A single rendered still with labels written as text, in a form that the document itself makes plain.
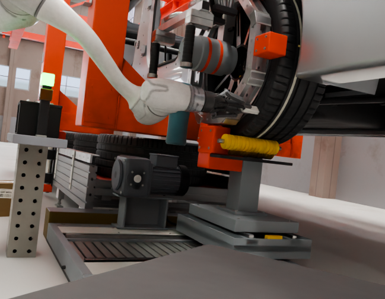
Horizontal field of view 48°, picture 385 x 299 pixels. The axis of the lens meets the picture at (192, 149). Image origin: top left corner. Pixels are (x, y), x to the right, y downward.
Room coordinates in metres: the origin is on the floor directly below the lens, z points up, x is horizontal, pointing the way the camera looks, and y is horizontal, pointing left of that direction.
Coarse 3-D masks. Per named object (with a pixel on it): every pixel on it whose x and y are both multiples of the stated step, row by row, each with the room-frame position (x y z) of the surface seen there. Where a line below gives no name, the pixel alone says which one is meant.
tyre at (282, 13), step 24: (264, 0) 1.62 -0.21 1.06; (288, 0) 1.56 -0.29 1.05; (288, 24) 1.50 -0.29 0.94; (288, 48) 1.49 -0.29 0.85; (288, 72) 1.51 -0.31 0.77; (264, 96) 1.56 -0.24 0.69; (312, 96) 1.59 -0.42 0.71; (240, 120) 1.69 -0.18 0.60; (264, 120) 1.60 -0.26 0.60; (288, 120) 1.63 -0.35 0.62
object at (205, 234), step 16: (192, 224) 1.83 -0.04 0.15; (208, 224) 1.81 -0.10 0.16; (208, 240) 1.69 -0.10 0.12; (224, 240) 1.58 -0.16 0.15; (240, 240) 1.54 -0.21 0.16; (256, 240) 1.57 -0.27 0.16; (272, 240) 1.60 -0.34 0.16; (288, 240) 1.63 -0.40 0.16; (304, 240) 1.67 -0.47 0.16; (272, 256) 1.60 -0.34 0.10; (288, 256) 1.64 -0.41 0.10; (304, 256) 1.67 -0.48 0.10
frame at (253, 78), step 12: (240, 0) 1.62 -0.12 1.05; (252, 0) 1.62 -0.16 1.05; (252, 12) 1.52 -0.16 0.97; (264, 12) 1.53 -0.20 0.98; (252, 24) 1.52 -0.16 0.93; (264, 24) 1.51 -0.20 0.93; (252, 36) 1.51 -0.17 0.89; (252, 48) 1.51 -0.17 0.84; (252, 60) 1.50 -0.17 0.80; (264, 60) 1.52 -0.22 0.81; (192, 72) 1.95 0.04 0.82; (252, 72) 1.50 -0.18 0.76; (264, 72) 1.52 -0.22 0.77; (192, 84) 1.95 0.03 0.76; (240, 84) 1.55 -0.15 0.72; (252, 84) 1.52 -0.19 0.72; (240, 96) 1.56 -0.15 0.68; (252, 96) 1.57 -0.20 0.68; (204, 120) 1.78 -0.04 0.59; (216, 120) 1.69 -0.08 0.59; (228, 120) 1.64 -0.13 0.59
